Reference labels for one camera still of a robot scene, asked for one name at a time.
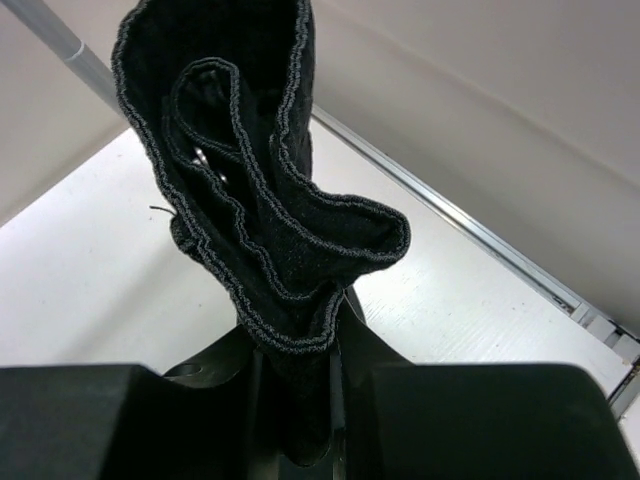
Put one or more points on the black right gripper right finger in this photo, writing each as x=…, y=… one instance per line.
x=403, y=420

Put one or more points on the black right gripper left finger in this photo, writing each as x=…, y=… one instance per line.
x=199, y=420

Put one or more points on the black trousers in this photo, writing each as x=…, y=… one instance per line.
x=220, y=94

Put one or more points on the white clothes rack frame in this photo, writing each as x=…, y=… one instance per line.
x=74, y=52

